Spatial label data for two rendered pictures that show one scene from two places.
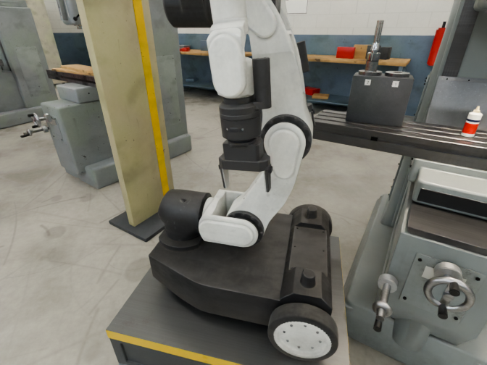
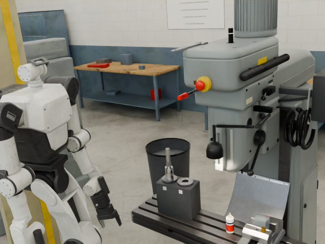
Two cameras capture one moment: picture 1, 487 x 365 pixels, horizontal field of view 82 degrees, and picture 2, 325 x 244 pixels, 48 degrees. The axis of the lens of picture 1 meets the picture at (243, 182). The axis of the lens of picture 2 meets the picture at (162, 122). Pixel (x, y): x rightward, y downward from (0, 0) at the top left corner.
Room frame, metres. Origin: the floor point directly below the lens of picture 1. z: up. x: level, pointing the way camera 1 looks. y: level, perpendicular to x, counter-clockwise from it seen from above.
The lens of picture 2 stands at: (-0.63, -0.73, 2.09)
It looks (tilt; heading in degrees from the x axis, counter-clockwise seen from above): 19 degrees down; 7
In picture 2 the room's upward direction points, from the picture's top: 4 degrees counter-clockwise
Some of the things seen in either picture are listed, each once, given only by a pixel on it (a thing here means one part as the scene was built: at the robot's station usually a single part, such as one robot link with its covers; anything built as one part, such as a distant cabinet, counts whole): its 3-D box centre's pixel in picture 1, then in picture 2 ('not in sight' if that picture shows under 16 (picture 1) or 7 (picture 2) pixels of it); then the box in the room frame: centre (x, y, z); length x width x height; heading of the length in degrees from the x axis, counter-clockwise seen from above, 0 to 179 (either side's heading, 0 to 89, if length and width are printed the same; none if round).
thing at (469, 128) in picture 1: (472, 121); (229, 222); (1.01, -0.84, 0.98); 0.04 x 0.04 x 0.11
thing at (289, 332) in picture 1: (302, 332); not in sight; (0.51, -0.17, 0.50); 0.20 x 0.05 x 0.20; 76
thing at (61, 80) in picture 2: not in sight; (62, 90); (1.04, -0.05, 1.70); 0.12 x 0.09 x 0.14; 76
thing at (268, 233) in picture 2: not in sight; (257, 233); (0.87, -0.95, 1.02); 0.12 x 0.06 x 0.04; 60
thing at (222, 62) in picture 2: not in sight; (232, 60); (1.01, -0.86, 1.81); 0.47 x 0.26 x 0.16; 148
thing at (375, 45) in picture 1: (377, 37); (168, 158); (1.23, -0.52, 1.25); 0.03 x 0.03 x 0.11
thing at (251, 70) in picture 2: not in sight; (266, 66); (0.95, -1.00, 1.79); 0.45 x 0.04 x 0.04; 148
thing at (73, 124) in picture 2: not in sight; (72, 126); (1.04, -0.08, 1.52); 0.13 x 0.12 x 0.22; 168
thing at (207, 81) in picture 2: not in sight; (203, 83); (0.80, -0.73, 1.76); 0.06 x 0.02 x 0.06; 58
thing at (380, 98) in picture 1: (377, 97); (178, 195); (1.21, -0.57, 1.03); 0.22 x 0.12 x 0.20; 65
